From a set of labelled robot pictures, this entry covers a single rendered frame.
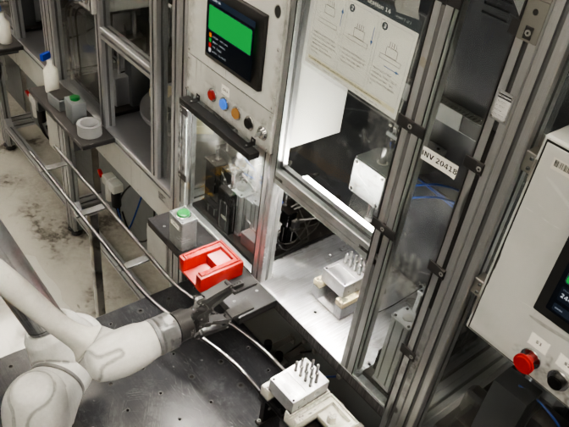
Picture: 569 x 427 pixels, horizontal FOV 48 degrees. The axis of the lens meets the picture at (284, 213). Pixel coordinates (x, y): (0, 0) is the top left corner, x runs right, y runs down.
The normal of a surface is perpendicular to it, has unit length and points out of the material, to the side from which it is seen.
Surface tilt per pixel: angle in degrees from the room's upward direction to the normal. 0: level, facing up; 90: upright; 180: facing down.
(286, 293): 0
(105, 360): 43
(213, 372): 0
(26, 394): 6
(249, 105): 90
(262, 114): 90
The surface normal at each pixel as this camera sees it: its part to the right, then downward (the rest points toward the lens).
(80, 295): 0.11, -0.79
